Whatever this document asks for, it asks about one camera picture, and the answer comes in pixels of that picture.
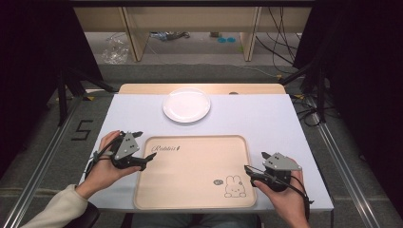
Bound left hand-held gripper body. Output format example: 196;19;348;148
109;130;148;172

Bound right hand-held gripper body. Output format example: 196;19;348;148
250;151;303;193

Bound beige tray with rabbit print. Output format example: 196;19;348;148
132;135;259;211

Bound white round plate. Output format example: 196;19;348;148
162;87;212;124

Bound person's left hand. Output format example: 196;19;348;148
75;130;144;200

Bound person's right hand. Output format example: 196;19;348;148
253;169;311;228

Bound black metal stand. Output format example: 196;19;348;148
278;59;331;124
56;66;116;127

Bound black chair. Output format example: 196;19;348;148
63;201;101;228

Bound clear plastic bag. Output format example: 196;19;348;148
101;32;131;65

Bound clutter of bottles under desk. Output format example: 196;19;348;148
149;30;192;42

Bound black curtain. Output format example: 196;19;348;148
292;0;403;220
0;0;105;179

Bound blue round lids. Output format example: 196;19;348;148
216;35;238;45

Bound wooden desk in background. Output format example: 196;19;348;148
73;6;314;63

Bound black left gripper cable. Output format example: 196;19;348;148
83;134;124;179

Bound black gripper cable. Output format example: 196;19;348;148
245;164;315;221
83;134;124;179

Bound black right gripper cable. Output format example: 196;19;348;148
245;164;315;221

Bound black cables on floor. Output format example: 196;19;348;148
290;94;342;128

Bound aluminium floor rail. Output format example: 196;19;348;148
2;94;84;228
304;94;383;228

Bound bundle of black hanging cables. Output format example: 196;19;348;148
254;6;302;67

